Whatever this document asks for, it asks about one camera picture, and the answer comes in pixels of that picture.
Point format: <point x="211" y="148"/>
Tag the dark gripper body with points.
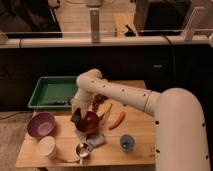
<point x="76" y="117"/>

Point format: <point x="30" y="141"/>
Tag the red bowl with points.
<point x="88" y="124"/>

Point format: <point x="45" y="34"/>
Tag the blue grey cloth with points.
<point x="93" y="140"/>

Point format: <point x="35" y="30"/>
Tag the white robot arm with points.
<point x="181" y="142"/>

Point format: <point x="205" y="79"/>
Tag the purple bowl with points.
<point x="41" y="125"/>

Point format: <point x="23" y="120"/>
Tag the dark tool in tray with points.
<point x="62" y="102"/>

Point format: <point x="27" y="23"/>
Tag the yellow banana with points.
<point x="106" y="115"/>

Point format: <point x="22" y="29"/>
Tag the bunch of dark grapes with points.
<point x="97" y="100"/>

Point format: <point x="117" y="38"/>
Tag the metal measuring scoop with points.
<point x="83" y="151"/>

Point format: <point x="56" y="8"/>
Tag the green plastic tray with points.
<point x="51" y="89"/>

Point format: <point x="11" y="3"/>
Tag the white cup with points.
<point x="47" y="147"/>

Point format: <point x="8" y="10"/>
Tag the orange carrot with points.
<point x="118" y="121"/>

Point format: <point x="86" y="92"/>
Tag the blue cup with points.
<point x="127" y="142"/>

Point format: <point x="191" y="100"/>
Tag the black monitor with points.
<point x="161" y="17"/>

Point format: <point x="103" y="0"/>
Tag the white vertical post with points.
<point x="95" y="26"/>

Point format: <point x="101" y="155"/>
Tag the white angled post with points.
<point x="193" y="21"/>

